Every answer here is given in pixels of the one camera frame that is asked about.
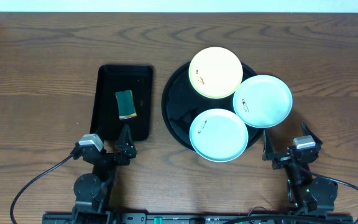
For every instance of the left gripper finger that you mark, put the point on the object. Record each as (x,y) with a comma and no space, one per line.
(125,143)
(99,132)

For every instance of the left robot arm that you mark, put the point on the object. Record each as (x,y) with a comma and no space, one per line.
(93,190)

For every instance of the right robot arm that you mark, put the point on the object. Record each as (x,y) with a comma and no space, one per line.
(309,193)

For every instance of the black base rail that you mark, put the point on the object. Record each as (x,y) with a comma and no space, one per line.
(141,218)

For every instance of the green yellow sponge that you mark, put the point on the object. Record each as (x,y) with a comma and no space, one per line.
(125,104)

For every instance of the yellow plate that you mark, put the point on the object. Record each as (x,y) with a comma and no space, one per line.
(215,72)

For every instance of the black rectangular tray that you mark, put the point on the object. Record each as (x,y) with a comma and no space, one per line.
(115,78)

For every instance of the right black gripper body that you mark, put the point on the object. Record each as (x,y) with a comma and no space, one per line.
(286,157)

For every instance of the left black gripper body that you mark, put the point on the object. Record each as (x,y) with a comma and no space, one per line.
(110,156)

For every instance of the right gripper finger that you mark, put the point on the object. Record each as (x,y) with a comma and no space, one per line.
(268,152)
(307,132)

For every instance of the mint plate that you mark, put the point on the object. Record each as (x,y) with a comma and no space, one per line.
(262,101)
(218,135)

